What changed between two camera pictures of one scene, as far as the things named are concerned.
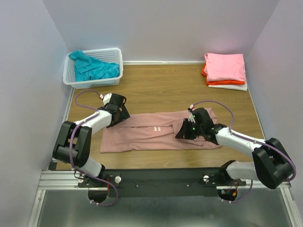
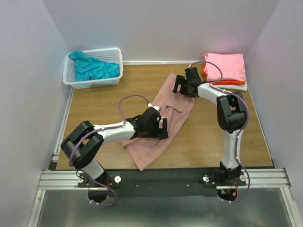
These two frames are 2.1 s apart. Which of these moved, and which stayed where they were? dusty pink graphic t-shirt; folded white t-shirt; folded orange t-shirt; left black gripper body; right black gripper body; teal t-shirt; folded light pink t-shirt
Moved: left black gripper body; right black gripper body; dusty pink graphic t-shirt
Stayed: folded orange t-shirt; folded white t-shirt; folded light pink t-shirt; teal t-shirt
